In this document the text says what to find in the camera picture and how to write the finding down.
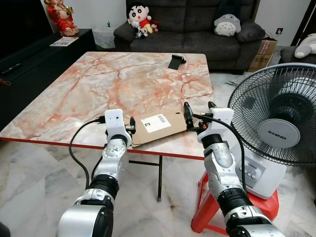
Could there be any brown cardboard envelope with label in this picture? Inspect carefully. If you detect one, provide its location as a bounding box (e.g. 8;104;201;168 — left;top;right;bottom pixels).
129;109;191;148

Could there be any black phone stand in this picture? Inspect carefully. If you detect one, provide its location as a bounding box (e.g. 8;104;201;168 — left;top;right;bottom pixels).
167;54;187;70

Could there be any dark grey sofa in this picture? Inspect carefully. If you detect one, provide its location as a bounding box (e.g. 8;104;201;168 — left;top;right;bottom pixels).
113;0;270;71

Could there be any white electric fan black grille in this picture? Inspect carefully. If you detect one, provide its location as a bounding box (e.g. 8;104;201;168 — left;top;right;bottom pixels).
228;63;316;199

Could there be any brown cardboard box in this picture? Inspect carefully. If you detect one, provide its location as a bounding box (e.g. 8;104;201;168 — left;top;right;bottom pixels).
246;37;278;73

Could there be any grey Totoro plush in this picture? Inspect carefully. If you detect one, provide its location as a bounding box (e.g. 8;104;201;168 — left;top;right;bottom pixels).
214;13;242;37

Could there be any dark grey cushion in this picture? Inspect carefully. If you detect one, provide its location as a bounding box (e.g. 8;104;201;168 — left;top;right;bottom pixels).
235;22;268;43

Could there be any white lace covered side table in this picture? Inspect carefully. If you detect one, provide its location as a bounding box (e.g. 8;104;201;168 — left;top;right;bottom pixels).
92;27;117;49

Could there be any dark armchair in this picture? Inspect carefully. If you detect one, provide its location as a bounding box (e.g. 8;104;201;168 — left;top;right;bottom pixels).
279;45;316;65

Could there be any red plastic stool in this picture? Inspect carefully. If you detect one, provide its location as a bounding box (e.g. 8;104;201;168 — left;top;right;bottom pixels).
191;170;280;236

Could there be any white printed booklet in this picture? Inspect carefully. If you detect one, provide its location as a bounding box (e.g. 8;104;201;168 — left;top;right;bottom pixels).
49;36;79;47

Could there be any cartoon boy plush doll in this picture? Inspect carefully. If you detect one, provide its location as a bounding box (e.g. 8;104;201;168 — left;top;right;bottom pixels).
127;4;155;38

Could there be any black TV cabinet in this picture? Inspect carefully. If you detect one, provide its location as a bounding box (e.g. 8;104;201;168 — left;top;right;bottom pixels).
0;28;96;130

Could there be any white plush toy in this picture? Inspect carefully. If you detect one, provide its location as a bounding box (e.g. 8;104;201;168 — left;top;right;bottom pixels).
294;33;316;59

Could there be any red deity figurine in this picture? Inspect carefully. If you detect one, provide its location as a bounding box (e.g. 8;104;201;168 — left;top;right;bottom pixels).
43;0;79;37

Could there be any black remote control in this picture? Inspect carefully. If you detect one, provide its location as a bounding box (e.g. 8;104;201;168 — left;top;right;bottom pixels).
1;62;23;76

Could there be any black television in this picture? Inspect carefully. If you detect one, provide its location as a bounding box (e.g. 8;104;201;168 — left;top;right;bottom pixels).
0;0;51;61

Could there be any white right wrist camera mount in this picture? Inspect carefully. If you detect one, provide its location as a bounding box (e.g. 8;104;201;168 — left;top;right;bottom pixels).
199;108;234;145

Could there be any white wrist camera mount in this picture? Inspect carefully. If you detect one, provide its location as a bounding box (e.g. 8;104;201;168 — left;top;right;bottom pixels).
199;108;234;145
104;109;132;147

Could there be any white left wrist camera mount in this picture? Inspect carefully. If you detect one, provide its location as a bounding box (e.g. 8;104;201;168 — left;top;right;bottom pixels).
104;109;132;147

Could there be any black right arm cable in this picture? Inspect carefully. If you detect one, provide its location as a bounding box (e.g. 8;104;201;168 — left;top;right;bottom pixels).
192;114;247;194

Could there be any black metal table frame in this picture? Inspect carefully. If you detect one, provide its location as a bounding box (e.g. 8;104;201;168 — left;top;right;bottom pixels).
126;156;163;202

